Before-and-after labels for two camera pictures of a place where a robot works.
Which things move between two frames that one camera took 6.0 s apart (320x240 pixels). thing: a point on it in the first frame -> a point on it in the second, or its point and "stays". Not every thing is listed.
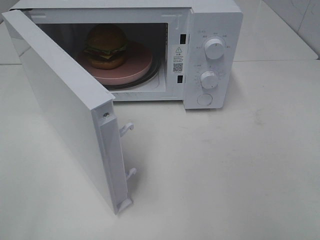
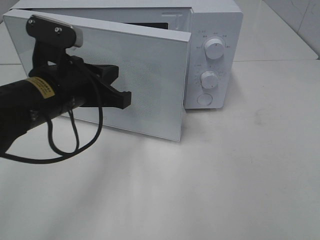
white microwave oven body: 150,50 stays
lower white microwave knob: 208,80 stays
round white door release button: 204,99 stays
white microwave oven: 87,111 -> 153,65
